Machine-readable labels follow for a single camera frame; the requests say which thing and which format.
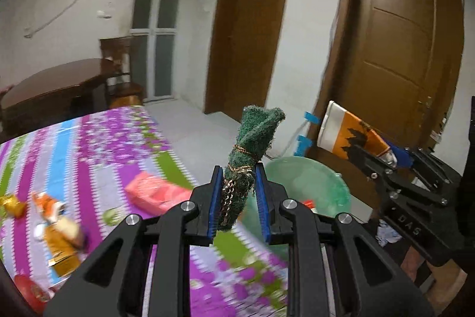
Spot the brown wooden door right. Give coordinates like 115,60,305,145
314,0,467,170

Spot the blue tape upper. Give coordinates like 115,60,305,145
304,112,320,125

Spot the green lined trash bin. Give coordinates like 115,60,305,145
240,156,353,247

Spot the crumpled blue white cloth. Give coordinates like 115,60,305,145
376,219,402,247

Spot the gold foil wrapper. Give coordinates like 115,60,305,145
0,195,26,219

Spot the blue tape lower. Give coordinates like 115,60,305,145
294,134,313,157

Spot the colourful striped tablecloth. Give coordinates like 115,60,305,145
1,106,287,316

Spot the blue tape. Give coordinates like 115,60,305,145
294,134,313,157
304,112,320,125

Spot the wooden chair by glass door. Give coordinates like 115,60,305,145
99,36,144,109

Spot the white glass double door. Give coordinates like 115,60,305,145
130,0,180,100

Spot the green scouring pad bundle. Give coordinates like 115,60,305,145
218,105,285,232

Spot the brown wooden door middle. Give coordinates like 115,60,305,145
204,0,286,121

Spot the golden brown snack bag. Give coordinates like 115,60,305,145
44,216,85,277

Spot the brown wooden door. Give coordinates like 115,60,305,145
204,0,286,121
314,0,467,170

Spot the red round object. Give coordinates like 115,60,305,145
14,274,52,316

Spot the red packet on table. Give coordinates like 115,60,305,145
125,171,191,216

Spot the dark wooden dining table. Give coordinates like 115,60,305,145
1,58,114,139

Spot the white wall switch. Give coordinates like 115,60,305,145
96,10,112,19

